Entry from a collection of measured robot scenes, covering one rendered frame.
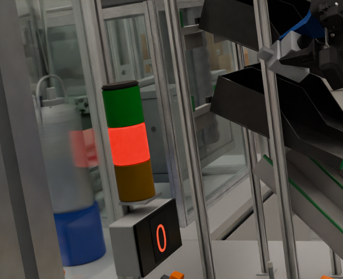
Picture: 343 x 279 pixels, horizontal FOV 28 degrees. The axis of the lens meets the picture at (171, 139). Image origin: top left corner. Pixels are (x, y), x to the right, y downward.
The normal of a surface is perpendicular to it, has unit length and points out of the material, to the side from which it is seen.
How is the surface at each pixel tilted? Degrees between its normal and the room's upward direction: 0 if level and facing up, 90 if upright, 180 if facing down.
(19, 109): 90
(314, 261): 0
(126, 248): 90
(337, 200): 90
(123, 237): 90
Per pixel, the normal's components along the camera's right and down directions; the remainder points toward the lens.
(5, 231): 0.90, -0.06
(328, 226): -0.57, 0.22
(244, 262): -0.14, -0.98
